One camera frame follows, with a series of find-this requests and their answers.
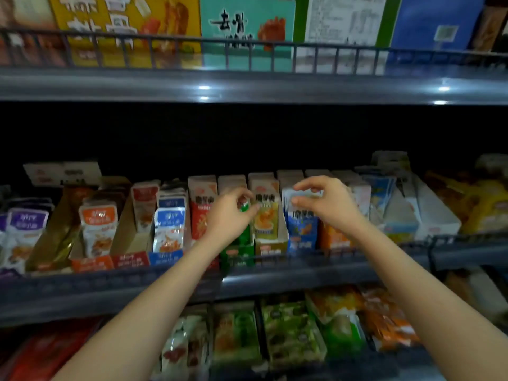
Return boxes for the person's left hand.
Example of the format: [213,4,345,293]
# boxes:
[205,186,261,252]

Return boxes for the person's right hand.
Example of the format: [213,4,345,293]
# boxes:
[289,176,368,240]

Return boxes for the grey metal store shelf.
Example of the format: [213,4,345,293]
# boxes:
[0,28,508,381]

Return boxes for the person's right forearm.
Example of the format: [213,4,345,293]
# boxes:
[348,220,508,381]

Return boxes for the person's left forearm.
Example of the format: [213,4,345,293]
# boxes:
[51,238,233,381]

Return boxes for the green orange display carton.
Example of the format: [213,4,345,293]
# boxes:
[210,301,265,367]

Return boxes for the pile of orange yellow packets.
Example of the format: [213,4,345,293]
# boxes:
[305,283,422,351]

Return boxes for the clear plastic tray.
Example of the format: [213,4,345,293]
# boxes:
[155,309,215,381]

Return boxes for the row of snack display cartons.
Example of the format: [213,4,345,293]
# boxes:
[0,150,463,276]

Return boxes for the green snack packets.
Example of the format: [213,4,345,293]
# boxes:
[321,313,368,359]

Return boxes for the yellow display carton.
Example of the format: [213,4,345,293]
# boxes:
[424,170,508,237]

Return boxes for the white label carton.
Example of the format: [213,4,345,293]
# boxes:
[294,0,403,75]

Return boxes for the green printed carton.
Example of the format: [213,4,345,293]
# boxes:
[198,0,298,73]

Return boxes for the blue printed carton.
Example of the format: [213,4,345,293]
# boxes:
[389,0,487,70]

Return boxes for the pile of red snack packets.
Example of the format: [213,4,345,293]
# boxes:
[6,321,98,381]

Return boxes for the orange yellow printed carton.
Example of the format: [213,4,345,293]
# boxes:
[48,0,203,70]

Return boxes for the dark printed carton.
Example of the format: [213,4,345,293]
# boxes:
[470,0,508,56]

